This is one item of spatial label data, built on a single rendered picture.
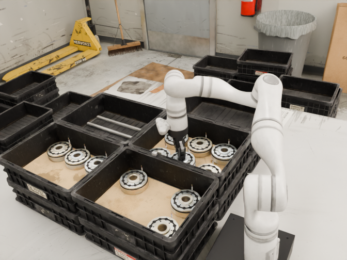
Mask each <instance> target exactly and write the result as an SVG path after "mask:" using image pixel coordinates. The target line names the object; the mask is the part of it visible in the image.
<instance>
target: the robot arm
mask: <svg viewBox="0 0 347 260"><path fill-rule="evenodd" d="M282 89H283V86H282V83H281V81H280V79H279V78H278V77H277V76H275V75H273V74H263V75H261V76H260V77H258V79H257V80H256V82H255V85H254V87H253V90H252V92H243V91H240V90H238V89H236V88H234V87H232V86H231V85H229V84H228V83H227V82H225V81H223V80H222V79H219V78H215V77H207V76H195V77H194V78H193V79H184V76H183V74H182V73H181V72H180V71H178V70H171V71H169V72H168V73H167V74H166V75H165V78H164V91H165V93H166V97H167V100H166V110H167V120H164V119H162V118H157V119H156V126H157V129H158V131H159V134H160V135H165V134H167V132H168V134H169V136H171V137H172V138H173V144H174V145H175V146H174V147H175V150H176V152H178V160H179V161H183V160H184V158H185V157H186V147H185V144H184V143H185V139H184V138H183V137H185V136H186V135H187V134H188V122H187V114H186V102H185V98H187V97H193V96H199V97H205V98H215V99H221V100H226V101H230V102H234V103H237V104H241V105H245V106H249V107H252V108H256V111H255V114H254V118H253V123H252V127H251V144H252V146H253V148H254V150H255V151H256V153H257V154H258V155H259V156H260V158H261V159H262V160H263V161H264V162H265V163H266V165H267V166H268V168H269V170H270V172H271V174H272V175H261V174H259V175H258V174H249V175H248V176H247V177H246V178H245V180H244V183H243V201H244V259H245V260H278V252H279V243H280V239H279V238H278V226H279V215H278V213H277V212H282V211H284V210H285V209H286V207H287V202H288V189H287V181H286V173H285V165H284V158H283V126H282V112H281V97H282Z"/></svg>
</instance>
